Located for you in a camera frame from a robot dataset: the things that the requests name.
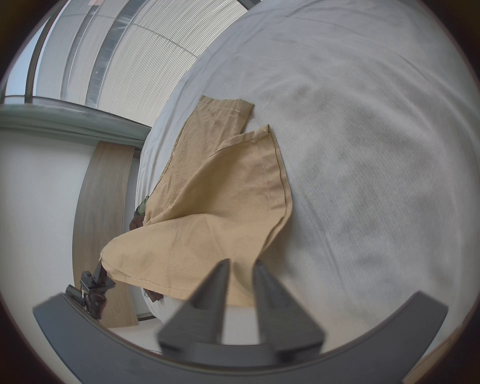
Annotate brown garment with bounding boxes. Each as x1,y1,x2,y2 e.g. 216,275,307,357
128,214,164,303

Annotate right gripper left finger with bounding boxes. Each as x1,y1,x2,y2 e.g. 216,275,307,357
157,259,231,352

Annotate grey-green curtain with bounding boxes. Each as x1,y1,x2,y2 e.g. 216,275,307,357
0,95,152,145

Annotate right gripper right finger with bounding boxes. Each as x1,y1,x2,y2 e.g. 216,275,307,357
252,261,324,355

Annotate tan shorts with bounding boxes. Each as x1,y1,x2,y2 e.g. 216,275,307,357
100,95,293,308

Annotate bed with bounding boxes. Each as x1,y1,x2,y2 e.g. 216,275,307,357
72,0,480,357

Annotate window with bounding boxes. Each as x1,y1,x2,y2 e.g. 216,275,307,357
26,0,256,126

